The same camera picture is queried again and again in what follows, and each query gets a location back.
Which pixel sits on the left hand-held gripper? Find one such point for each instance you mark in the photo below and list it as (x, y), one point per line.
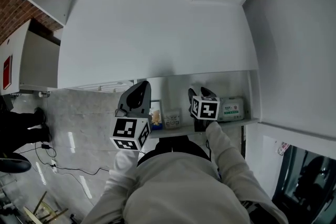
(126, 129)

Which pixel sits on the small white labelled box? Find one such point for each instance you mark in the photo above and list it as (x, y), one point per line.
(172, 118)

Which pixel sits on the wide white drawer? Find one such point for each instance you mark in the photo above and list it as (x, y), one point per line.
(173, 86)

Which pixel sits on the black framed glass door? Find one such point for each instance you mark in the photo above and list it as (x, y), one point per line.
(307, 186)

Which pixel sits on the red book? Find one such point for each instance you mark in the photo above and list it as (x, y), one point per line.
(8, 73)

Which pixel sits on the black rounded seat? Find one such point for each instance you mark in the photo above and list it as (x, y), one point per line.
(14, 164)

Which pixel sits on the small white desk drawer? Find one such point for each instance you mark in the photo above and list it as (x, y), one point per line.
(114, 90)
(105, 84)

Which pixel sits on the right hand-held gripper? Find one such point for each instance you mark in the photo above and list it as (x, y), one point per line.
(207, 110)

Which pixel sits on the white desk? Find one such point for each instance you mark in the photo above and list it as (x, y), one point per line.
(157, 29)

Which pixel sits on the white pack with green label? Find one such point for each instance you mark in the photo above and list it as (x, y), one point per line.
(231, 109)

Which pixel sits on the person's light sweatshirt torso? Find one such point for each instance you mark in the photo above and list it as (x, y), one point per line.
(183, 191)

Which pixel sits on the black power adapter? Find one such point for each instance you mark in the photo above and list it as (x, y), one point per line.
(45, 146)

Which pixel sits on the plastic bottle with red label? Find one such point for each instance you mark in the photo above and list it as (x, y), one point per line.
(283, 149)

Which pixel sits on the person's left forearm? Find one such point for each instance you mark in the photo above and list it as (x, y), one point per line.
(123, 168)

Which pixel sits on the white power strip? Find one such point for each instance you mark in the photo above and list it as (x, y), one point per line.
(53, 166)

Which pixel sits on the person's black trousers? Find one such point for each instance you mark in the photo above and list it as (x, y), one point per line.
(181, 145)

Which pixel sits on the yellow wooden frame stand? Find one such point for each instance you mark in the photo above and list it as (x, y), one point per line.
(43, 209)

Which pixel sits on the white side table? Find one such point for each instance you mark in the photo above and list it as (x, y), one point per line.
(15, 42)

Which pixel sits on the small box with beige picture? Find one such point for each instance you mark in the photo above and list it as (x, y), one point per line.
(156, 115)

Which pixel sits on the white plug adapter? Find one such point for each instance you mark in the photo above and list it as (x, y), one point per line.
(44, 94)

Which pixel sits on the person's right forearm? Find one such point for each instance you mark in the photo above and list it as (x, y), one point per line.
(228, 154)

